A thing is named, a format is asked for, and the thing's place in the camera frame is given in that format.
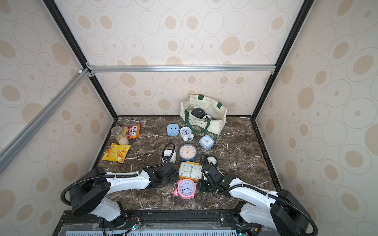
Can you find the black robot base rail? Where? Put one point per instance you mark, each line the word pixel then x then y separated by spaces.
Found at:
pixel 159 223

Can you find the yellow rectangular alarm clock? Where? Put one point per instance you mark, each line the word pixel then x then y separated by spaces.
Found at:
pixel 190 170

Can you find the white square clock orange hands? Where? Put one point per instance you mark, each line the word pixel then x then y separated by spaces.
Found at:
pixel 169 155

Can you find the yellow chips snack bag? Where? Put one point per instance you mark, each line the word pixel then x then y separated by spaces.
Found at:
pixel 116 153

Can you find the orange Fox's candy bag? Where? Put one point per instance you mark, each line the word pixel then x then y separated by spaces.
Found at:
pixel 132 132

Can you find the aluminium left side rail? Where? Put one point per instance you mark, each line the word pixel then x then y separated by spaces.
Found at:
pixel 19 142

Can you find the blue square clock white face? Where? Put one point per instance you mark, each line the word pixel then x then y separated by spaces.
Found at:
pixel 207 142

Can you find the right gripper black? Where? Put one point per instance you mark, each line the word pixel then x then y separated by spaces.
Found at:
pixel 207 168

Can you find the black-backed white twin-bell clock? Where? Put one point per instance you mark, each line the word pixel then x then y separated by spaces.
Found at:
pixel 198 113

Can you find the pink twin-bell alarm clock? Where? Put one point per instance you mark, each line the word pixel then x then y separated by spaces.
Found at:
pixel 186 189

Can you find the white twin-bell alarm clock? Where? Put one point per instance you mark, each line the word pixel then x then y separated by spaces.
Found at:
pixel 207 117

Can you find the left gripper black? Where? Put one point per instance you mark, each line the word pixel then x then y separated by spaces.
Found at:
pixel 175 177

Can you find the black right frame post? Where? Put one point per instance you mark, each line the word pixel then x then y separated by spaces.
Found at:
pixel 298 23

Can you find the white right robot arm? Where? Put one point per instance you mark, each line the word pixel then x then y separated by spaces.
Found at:
pixel 278 210

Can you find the blue round clock beige face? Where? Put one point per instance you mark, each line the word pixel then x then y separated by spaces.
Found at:
pixel 187 152

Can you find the aluminium horizontal back rail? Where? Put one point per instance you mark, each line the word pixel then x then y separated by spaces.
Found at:
pixel 181 68

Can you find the canvas tote bag green handles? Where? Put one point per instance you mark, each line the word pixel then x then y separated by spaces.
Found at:
pixel 215 109

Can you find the light blue square clock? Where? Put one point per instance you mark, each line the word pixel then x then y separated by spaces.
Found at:
pixel 173 130

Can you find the black vertical frame post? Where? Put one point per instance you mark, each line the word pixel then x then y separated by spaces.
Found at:
pixel 66 31

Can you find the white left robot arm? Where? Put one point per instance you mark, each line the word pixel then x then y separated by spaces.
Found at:
pixel 88 194

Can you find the small white round clock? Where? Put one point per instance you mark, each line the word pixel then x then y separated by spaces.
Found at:
pixel 186 134

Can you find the small black round clock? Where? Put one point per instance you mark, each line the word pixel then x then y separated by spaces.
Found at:
pixel 212 160

